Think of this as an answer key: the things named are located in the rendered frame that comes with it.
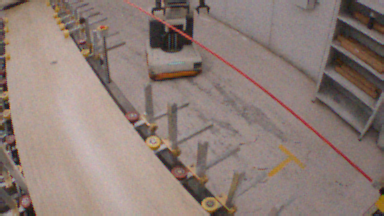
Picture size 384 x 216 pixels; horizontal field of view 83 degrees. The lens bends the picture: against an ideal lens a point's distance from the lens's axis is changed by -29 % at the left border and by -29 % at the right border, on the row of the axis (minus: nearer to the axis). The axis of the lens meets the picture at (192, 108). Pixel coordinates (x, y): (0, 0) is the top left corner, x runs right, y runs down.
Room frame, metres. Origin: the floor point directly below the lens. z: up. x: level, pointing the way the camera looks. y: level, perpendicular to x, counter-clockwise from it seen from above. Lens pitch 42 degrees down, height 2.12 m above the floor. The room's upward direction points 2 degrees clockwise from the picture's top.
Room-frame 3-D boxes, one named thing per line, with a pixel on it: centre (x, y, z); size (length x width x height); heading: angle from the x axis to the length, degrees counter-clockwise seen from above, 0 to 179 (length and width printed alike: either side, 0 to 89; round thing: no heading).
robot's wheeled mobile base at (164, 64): (3.18, 0.28, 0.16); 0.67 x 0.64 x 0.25; 14
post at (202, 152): (0.92, -0.06, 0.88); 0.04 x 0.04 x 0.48; 38
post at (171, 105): (1.11, 0.10, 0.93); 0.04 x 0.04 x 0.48; 38
